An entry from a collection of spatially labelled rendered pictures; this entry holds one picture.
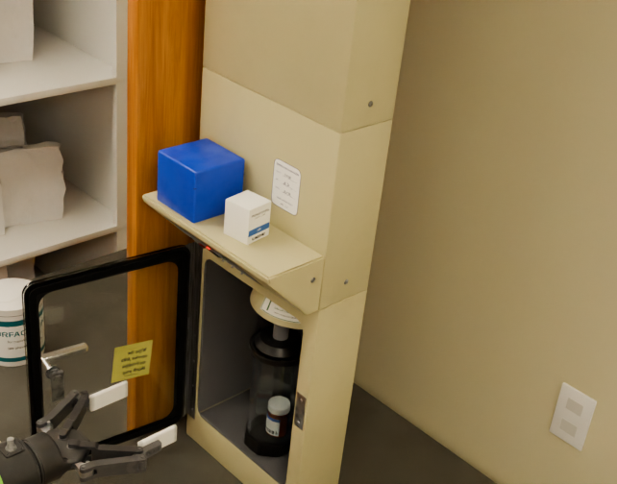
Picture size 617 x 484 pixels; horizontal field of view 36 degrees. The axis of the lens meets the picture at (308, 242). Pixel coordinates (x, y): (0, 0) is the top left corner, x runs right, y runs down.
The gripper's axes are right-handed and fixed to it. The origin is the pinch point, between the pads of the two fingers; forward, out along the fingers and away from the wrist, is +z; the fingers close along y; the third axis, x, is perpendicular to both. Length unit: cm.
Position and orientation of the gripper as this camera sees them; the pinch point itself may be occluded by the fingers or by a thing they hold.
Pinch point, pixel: (144, 412)
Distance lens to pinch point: 154.8
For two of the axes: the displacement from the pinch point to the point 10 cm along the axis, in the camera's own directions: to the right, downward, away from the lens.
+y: -6.8, -4.1, 6.1
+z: 7.3, -2.6, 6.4
